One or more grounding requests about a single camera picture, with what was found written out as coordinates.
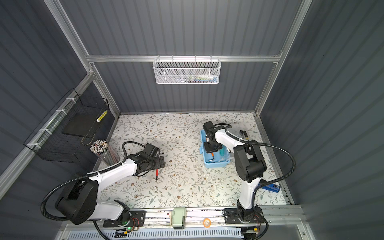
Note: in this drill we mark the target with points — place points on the black wire wall basket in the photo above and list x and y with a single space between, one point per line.
67 135

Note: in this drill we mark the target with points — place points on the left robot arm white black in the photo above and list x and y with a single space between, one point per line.
79 200

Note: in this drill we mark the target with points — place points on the white mesh wall basket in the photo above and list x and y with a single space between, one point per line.
187 73

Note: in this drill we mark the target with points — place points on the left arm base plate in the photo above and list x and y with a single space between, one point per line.
127 219

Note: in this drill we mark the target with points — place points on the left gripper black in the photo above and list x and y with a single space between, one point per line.
158 165

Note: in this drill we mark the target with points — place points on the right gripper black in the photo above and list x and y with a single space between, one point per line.
208 150

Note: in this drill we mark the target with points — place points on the white slotted cable duct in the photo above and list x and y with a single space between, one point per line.
168 234

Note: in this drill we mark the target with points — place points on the yellow highlighter in basket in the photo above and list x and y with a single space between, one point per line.
102 115

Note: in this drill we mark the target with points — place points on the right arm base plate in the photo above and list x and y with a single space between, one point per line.
239 216

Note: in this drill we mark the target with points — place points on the cup of pencils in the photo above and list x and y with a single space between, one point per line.
104 152

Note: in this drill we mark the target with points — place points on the orange pencil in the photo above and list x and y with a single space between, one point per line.
213 158

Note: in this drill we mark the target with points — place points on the blue plastic tool box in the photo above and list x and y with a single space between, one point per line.
218 162

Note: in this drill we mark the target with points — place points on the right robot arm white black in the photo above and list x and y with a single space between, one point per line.
249 162

